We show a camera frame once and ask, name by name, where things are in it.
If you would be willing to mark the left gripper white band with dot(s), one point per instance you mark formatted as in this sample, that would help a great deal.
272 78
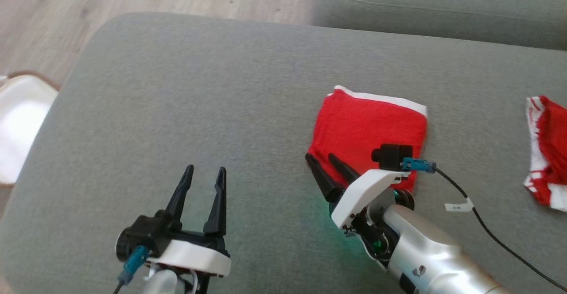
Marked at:
195 256

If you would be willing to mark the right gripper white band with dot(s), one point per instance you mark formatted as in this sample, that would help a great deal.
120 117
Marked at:
367 192

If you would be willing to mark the red shorts with white stripe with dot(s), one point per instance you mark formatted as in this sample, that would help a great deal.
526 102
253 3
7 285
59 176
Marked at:
363 125

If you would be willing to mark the red T-shirt with striped trim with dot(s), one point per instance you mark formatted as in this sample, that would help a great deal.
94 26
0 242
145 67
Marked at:
553 143

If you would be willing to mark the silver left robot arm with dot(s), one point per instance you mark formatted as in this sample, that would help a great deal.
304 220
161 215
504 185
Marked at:
166 283

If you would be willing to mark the grey fabric sofa seat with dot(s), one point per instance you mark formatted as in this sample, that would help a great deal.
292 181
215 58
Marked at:
177 108

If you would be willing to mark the grey sofa back cushion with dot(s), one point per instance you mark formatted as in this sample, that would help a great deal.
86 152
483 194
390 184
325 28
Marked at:
443 1

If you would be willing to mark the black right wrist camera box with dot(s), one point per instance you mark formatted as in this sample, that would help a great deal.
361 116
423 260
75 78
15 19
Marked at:
392 156

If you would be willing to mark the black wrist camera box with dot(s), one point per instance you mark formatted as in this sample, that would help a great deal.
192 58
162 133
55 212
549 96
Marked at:
392 156
141 236

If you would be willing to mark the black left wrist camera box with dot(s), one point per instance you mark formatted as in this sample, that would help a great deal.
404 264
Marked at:
141 236

